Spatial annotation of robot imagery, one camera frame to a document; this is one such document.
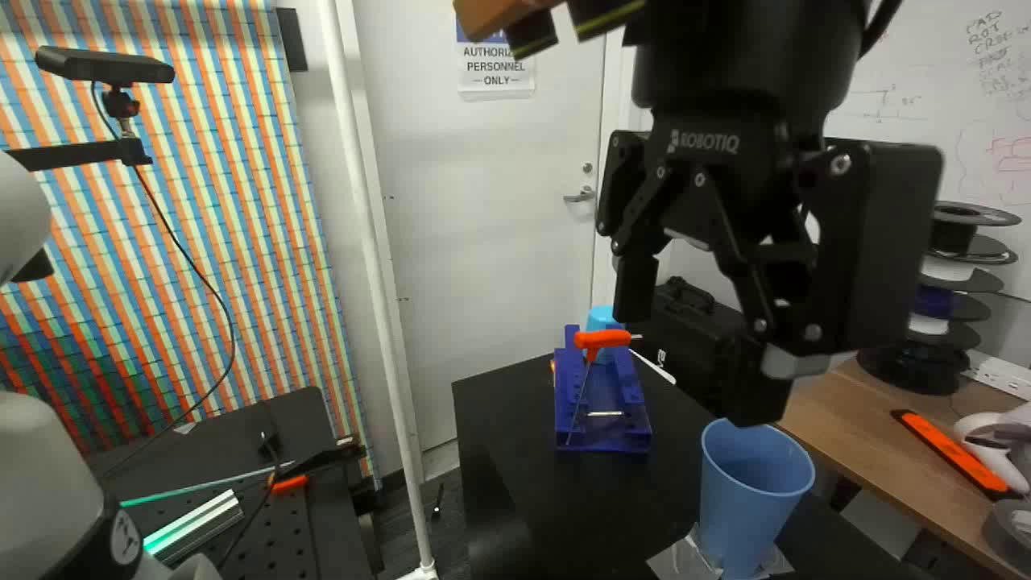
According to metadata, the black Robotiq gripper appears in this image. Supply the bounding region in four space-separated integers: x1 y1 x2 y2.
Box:
592 0 946 426

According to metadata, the orange handled screwdriver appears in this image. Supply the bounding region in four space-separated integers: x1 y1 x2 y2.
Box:
570 327 678 386

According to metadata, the small light blue cup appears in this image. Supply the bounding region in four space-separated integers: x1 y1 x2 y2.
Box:
583 304 629 336

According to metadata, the large blue plastic cup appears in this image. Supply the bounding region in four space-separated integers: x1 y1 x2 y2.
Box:
695 417 817 580

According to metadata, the black hard case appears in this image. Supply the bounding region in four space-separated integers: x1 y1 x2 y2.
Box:
626 275 770 426

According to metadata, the white filament spool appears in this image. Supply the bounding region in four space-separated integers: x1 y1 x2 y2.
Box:
914 254 1011 296
904 310 981 342

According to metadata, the purple filament spool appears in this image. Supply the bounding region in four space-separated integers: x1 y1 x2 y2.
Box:
912 282 996 327

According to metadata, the wooden desk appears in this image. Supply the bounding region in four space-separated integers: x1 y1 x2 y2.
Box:
766 357 1031 580

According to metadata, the blue plastic tool holder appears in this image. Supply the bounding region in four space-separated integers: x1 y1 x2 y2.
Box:
551 323 657 457

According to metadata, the empty black filament spool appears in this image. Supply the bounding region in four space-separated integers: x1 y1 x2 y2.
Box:
926 201 1025 268

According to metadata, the large whiteboard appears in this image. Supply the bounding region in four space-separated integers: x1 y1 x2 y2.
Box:
823 0 1031 272

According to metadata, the orange utility knife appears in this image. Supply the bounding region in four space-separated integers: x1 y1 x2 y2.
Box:
889 407 1019 501

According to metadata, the white flat box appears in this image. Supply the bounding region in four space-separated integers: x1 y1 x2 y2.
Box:
969 351 1031 402

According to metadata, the white door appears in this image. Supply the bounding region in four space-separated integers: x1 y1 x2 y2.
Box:
351 0 611 460

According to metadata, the white plastic device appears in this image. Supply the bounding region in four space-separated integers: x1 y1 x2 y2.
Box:
949 401 1031 497

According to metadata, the silver tape patch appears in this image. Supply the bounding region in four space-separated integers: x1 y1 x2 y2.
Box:
643 528 799 580

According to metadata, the black cabinet table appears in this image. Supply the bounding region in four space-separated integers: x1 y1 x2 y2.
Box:
446 350 936 580

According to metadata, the blue white notice sign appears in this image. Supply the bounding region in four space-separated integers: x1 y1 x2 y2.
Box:
456 26 538 99

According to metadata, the grey tape roll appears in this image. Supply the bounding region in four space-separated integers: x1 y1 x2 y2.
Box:
978 497 1031 574

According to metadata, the white metal pole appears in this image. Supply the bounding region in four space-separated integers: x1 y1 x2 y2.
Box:
320 0 441 580

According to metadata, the black perforated breadboard table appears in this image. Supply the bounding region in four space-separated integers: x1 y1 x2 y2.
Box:
91 384 380 580

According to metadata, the thin aluminium bar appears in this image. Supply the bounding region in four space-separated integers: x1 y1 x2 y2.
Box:
117 466 280 516

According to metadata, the striped colourful backdrop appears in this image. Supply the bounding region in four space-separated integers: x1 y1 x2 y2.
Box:
0 0 375 460

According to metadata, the thick aluminium extrusion bar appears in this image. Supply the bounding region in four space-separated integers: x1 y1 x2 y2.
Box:
137 486 247 562

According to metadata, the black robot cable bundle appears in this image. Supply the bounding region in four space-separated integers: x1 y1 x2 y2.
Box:
851 0 908 60

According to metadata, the black clamp orange handle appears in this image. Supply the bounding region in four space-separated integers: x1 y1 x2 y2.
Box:
253 430 371 504

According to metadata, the black wall bracket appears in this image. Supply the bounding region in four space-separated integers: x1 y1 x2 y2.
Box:
271 4 312 79

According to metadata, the black camera cable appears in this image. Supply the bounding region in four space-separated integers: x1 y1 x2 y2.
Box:
94 86 241 432

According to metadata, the black stereo camera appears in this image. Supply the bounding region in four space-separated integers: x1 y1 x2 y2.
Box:
29 41 177 91

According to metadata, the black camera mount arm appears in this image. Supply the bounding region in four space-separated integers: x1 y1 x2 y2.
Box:
2 135 159 175

